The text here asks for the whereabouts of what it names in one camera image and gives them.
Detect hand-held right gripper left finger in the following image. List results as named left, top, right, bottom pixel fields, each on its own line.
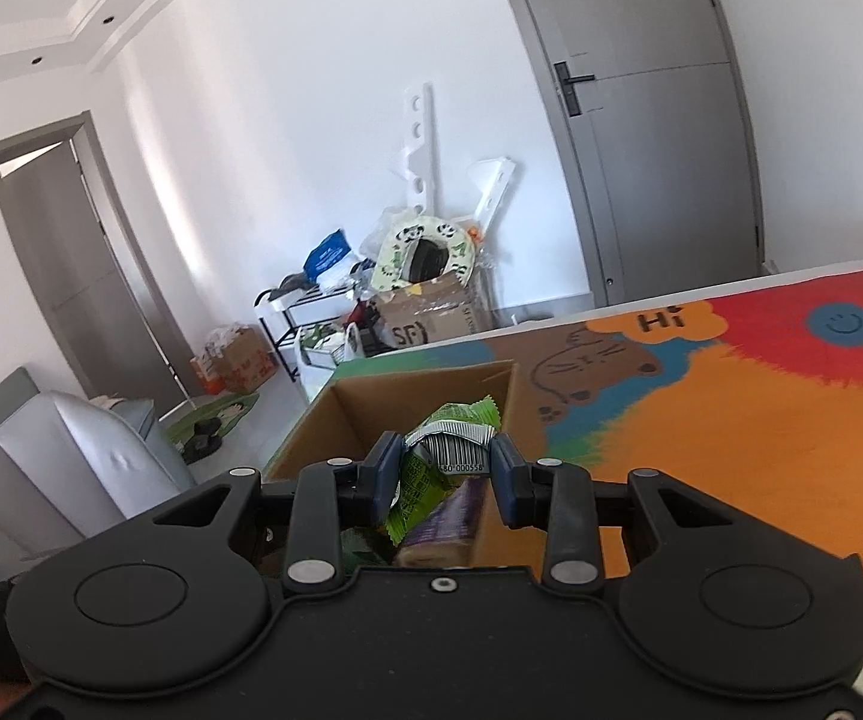
left=152, top=431, right=406, bottom=593

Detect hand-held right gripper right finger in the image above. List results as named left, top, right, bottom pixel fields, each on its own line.
left=489, top=435, right=788, bottom=590

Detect crinkled green snack packet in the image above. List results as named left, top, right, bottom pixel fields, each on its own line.
left=384, top=396, right=503, bottom=547

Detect purple snack packet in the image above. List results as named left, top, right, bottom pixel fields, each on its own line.
left=399, top=476, right=492, bottom=569

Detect white shopping bag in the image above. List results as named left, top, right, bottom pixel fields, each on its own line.
left=296, top=321, right=365, bottom=395

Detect green floor mat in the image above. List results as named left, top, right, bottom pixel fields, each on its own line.
left=165, top=390, right=261, bottom=451

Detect grey armchair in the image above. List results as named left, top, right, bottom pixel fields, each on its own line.
left=0, top=367, right=196, bottom=563

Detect taped brown cardboard box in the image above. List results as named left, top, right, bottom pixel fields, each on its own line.
left=375, top=270, right=496, bottom=350

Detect orange printed cardboard box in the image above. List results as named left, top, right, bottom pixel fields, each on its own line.
left=190, top=324, right=278, bottom=395

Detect black shoes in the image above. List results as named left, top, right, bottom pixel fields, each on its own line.
left=184, top=420, right=226, bottom=464

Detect black shoe rack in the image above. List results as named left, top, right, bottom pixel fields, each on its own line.
left=253, top=281, right=357, bottom=383

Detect blue plastic bag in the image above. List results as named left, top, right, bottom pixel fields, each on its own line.
left=303, top=229, right=350, bottom=278

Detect short white board with holes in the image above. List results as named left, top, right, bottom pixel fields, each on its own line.
left=468, top=156, right=516, bottom=230

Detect tall white board with holes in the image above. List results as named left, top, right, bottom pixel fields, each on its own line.
left=388, top=81, right=440, bottom=218

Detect open grey door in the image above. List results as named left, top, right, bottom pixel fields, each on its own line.
left=0, top=111, right=200, bottom=421

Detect black door handle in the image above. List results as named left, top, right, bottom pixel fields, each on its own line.
left=553, top=61, right=597, bottom=117

